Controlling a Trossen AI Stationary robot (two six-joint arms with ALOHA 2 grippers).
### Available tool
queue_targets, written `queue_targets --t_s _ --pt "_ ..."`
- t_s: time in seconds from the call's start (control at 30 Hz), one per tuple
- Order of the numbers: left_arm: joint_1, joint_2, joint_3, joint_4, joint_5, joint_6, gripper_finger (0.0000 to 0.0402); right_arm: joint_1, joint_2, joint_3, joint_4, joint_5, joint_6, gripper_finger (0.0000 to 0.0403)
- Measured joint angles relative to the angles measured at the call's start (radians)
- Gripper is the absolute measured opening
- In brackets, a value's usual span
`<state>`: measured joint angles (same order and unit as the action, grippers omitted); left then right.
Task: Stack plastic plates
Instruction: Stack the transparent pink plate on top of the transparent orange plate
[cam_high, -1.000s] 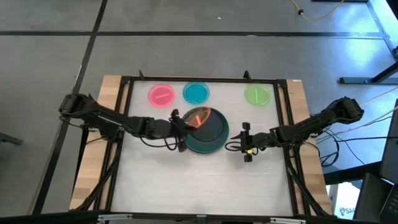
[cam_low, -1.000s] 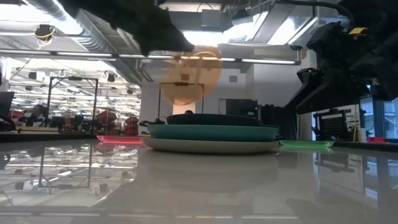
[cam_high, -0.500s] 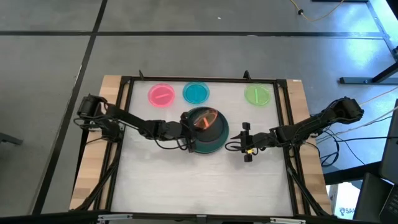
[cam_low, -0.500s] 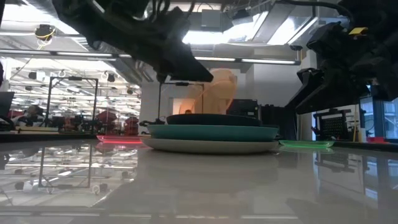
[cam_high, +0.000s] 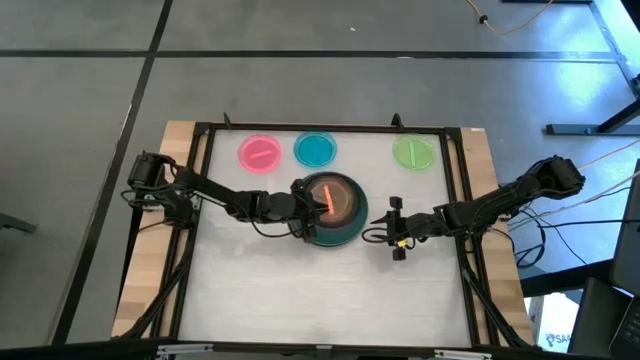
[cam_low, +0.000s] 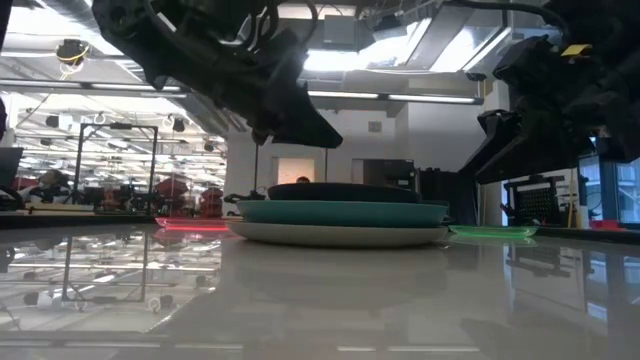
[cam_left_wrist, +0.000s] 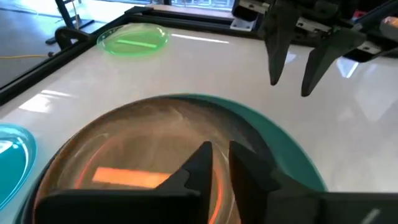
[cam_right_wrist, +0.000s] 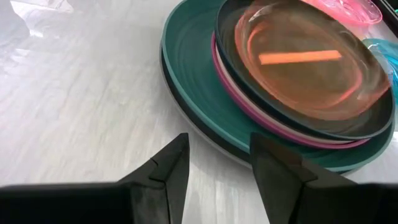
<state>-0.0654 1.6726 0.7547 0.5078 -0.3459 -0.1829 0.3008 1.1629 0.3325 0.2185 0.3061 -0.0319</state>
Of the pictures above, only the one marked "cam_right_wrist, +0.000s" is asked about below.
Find orange translucent plastic plate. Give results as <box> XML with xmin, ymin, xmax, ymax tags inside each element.
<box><xmin>233</xmin><ymin>2</ymin><xmax>391</xmax><ymax>122</ymax></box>

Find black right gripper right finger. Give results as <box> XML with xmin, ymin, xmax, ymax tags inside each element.
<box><xmin>249</xmin><ymin>132</ymin><xmax>398</xmax><ymax>224</ymax></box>

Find large teal plastic plate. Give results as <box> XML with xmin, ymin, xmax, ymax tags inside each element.
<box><xmin>160</xmin><ymin>0</ymin><xmax>396</xmax><ymax>174</ymax></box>

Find blue translucent plastic plate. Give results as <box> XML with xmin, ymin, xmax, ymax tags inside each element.
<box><xmin>361</xmin><ymin>37</ymin><xmax>398</xmax><ymax>98</ymax></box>

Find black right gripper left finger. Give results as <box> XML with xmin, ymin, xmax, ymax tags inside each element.
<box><xmin>0</xmin><ymin>132</ymin><xmax>191</xmax><ymax>224</ymax></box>

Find pink translucent plastic plate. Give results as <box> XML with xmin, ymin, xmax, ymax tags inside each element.
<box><xmin>299</xmin><ymin>0</ymin><xmax>384</xmax><ymax>26</ymax></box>

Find dark navy plastic plate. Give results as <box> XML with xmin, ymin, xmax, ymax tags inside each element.
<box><xmin>214</xmin><ymin>0</ymin><xmax>396</xmax><ymax>141</ymax></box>

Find magenta plastic plate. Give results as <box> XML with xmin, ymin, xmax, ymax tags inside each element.
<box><xmin>210</xmin><ymin>30</ymin><xmax>371</xmax><ymax>150</ymax></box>

